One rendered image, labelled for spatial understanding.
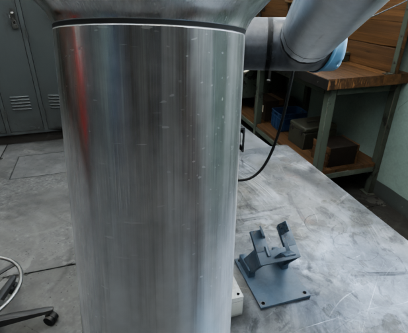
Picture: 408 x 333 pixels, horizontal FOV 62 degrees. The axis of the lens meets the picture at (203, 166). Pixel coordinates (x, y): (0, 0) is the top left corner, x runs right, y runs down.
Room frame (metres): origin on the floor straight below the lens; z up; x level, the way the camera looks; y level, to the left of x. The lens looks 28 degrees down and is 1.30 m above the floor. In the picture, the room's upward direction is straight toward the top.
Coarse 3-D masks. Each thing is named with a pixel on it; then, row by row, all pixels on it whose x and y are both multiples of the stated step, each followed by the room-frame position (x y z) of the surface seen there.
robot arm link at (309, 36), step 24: (312, 0) 0.33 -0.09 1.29; (336, 0) 0.29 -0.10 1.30; (360, 0) 0.28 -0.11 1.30; (384, 0) 0.28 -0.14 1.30; (288, 24) 0.43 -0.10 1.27; (312, 24) 0.35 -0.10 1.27; (336, 24) 0.33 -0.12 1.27; (360, 24) 0.34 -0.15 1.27; (288, 48) 0.46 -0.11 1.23; (312, 48) 0.41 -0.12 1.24; (336, 48) 0.49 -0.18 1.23; (312, 72) 0.52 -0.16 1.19
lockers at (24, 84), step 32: (0, 0) 2.97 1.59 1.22; (32, 0) 3.01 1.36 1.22; (0, 32) 2.96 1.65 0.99; (32, 32) 3.01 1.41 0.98; (0, 64) 2.94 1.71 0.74; (32, 64) 3.01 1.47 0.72; (0, 96) 2.92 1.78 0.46; (32, 96) 2.99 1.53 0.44; (0, 128) 2.90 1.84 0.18; (32, 128) 2.97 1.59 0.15
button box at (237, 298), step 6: (234, 282) 0.44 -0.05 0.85; (234, 288) 0.42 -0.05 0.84; (234, 294) 0.41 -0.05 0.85; (240, 294) 0.41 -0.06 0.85; (234, 300) 0.40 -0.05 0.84; (240, 300) 0.40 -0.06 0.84; (234, 306) 0.40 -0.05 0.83; (240, 306) 0.41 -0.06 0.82; (234, 312) 0.40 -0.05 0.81; (240, 312) 0.41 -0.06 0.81
